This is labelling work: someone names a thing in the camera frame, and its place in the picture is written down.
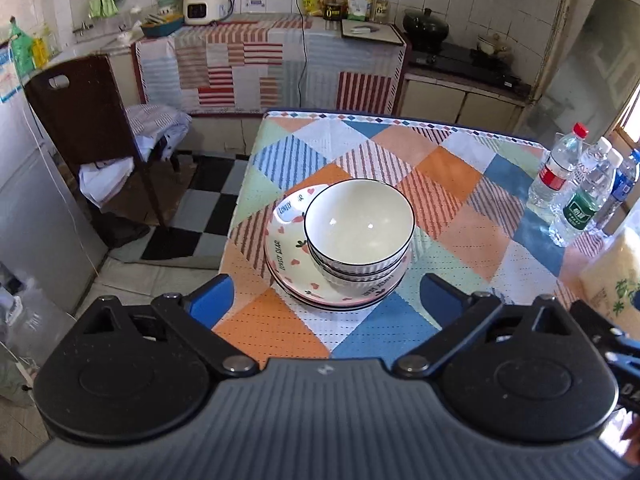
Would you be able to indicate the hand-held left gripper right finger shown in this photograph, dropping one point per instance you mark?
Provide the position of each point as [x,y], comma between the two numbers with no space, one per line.
[440,300]

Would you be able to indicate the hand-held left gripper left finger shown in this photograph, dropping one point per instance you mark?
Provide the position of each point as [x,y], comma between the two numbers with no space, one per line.
[215,300]

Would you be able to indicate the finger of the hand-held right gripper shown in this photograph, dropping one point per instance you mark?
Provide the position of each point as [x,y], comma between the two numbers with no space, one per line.
[597,327]

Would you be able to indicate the plate with dark rim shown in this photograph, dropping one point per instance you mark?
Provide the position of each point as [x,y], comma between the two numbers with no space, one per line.
[320,306]

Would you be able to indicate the yellowish rice bag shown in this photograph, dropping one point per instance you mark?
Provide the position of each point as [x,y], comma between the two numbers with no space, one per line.
[612,270]

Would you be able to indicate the green label water bottle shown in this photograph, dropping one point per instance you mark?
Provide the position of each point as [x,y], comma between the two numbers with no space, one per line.
[580,205]

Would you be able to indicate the colourful patchwork tablecloth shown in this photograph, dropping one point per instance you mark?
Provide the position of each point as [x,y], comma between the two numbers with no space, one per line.
[450,170]

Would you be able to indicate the blue label water bottle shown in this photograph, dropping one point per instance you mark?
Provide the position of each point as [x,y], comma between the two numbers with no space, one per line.
[620,187]

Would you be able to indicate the white bag under chair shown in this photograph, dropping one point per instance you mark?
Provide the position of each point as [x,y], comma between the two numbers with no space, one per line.
[105,180]

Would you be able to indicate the red cap water bottle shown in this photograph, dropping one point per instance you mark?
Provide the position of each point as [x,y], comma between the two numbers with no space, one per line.
[555,170]

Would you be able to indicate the clear plastic water bottle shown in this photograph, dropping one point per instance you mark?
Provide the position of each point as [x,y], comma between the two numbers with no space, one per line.
[597,152]

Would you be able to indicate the striped cloth on chair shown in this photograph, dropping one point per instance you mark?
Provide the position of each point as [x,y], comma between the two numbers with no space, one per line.
[155,120]

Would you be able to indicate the silver refrigerator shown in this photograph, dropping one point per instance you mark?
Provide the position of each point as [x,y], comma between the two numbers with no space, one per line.
[40,220]

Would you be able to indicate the beige kitchen cabinet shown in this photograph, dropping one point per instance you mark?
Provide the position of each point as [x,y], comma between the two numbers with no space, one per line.
[435,102]

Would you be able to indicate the dark wooden chair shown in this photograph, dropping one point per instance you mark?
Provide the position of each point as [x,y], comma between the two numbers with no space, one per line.
[80,110]

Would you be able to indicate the striped counter cloth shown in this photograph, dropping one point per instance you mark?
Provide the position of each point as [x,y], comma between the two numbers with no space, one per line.
[260,70]

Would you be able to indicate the black gas stove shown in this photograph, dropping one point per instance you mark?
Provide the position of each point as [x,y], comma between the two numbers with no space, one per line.
[465,65]

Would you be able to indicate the grey leaning panel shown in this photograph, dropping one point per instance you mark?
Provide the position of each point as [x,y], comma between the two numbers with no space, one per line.
[580,70]

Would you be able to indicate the small cooking pot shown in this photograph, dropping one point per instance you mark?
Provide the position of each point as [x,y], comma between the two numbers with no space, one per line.
[492,46]

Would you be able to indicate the black wok with lid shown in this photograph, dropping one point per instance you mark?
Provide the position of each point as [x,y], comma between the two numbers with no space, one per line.
[425,30]

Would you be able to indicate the cutting board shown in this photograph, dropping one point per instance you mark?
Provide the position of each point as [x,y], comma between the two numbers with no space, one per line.
[385,32]

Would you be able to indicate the blue basin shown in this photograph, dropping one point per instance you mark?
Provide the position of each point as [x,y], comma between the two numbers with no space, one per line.
[160,30]

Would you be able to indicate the kitchen knife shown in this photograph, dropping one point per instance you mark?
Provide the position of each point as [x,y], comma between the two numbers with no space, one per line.
[365,30]

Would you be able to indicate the white rice cooker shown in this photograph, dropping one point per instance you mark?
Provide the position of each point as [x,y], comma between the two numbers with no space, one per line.
[205,5]

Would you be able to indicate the paper notice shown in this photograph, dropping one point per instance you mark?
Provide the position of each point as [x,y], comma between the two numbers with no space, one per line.
[9,77]

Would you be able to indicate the white green food packet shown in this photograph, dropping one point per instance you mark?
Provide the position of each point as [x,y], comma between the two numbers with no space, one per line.
[357,7]

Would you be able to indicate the green dish cloth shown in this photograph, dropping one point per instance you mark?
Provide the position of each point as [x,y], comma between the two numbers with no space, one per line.
[95,7]
[110,5]

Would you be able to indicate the yellow green food packet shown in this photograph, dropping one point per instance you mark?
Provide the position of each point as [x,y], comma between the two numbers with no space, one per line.
[312,0]

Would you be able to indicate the green plastic bag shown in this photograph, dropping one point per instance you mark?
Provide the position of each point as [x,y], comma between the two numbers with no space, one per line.
[21,47]

